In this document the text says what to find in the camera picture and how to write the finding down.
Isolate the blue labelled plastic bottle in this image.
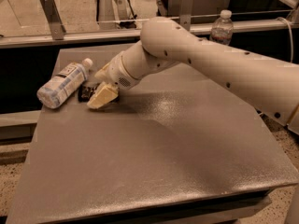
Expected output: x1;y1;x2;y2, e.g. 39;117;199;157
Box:
36;58;93;109

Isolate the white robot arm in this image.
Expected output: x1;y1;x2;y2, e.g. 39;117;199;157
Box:
88;17;299;133

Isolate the grey metal rail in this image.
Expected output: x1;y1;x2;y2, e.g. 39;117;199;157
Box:
0;19;288;49

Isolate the left metal bracket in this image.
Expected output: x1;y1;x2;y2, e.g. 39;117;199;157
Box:
39;0;66;40

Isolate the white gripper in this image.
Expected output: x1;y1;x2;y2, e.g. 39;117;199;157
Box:
87;51;139;109

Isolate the black rxbar chocolate wrapper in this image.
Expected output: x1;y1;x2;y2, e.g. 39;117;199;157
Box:
77;83;121;105

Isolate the metal bracket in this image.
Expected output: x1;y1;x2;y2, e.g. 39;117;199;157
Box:
39;0;66;40
179;0;193;31

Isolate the white cable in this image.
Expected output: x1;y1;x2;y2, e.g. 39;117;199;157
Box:
275;16;295;63

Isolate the clear water bottle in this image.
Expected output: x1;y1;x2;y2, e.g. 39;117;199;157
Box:
209;10;234;45

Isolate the right metal bracket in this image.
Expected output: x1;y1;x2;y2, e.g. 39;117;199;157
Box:
179;0;193;31

